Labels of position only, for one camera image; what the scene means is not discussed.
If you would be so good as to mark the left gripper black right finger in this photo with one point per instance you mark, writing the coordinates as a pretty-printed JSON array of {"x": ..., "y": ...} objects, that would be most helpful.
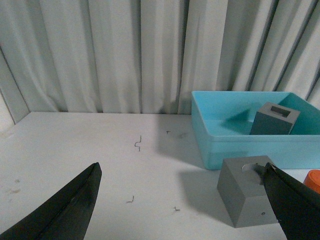
[{"x": 295, "y": 206}]

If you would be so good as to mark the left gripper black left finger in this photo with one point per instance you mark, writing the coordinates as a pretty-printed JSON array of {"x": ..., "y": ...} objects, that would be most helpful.
[{"x": 64, "y": 216}]

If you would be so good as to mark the gray hollow square block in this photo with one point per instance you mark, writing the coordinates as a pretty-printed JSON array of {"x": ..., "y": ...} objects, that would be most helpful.
[{"x": 274, "y": 119}]

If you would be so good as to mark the blue plastic box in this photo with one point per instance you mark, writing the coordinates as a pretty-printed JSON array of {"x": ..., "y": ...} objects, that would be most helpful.
[{"x": 222, "y": 122}]

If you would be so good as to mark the orange cylinder part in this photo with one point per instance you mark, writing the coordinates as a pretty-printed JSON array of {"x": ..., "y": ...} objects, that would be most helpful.
[{"x": 312, "y": 180}]

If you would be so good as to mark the gray block with hole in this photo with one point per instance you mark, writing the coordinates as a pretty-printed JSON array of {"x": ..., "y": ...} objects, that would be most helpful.
[{"x": 242, "y": 191}]

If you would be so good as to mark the white pleated curtain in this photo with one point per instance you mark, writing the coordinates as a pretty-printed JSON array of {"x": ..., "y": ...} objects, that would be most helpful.
[{"x": 147, "y": 56}]

